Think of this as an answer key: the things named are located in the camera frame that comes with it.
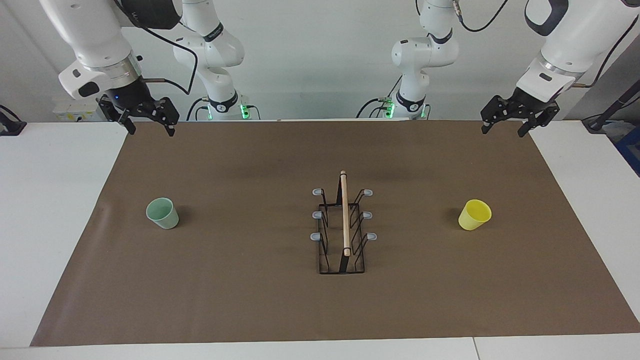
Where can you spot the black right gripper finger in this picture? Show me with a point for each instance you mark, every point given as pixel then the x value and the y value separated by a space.
pixel 169 114
pixel 112 111

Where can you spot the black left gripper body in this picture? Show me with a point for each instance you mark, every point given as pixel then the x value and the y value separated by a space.
pixel 525 105

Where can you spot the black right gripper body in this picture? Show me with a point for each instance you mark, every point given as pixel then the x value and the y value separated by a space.
pixel 134 100

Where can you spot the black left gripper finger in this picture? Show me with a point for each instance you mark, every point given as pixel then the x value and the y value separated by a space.
pixel 495 110
pixel 545 116

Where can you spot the light green plastic cup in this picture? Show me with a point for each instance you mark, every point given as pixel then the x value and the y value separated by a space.
pixel 167 219

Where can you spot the yellow plastic cup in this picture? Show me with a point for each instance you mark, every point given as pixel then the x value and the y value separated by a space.
pixel 470 220

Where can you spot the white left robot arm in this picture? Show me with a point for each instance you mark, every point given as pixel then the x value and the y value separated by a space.
pixel 575 35

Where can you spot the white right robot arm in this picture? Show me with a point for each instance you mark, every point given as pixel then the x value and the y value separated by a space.
pixel 95 35

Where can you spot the white power box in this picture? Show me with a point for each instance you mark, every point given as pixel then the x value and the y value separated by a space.
pixel 75 110

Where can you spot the black tripod stand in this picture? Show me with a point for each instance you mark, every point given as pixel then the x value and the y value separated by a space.
pixel 617 105

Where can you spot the blue box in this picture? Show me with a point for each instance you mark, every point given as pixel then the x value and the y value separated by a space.
pixel 631 147

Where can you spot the black clamp stand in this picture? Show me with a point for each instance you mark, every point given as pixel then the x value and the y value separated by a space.
pixel 10 127

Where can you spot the brown table mat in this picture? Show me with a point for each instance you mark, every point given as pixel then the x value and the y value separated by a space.
pixel 240 280

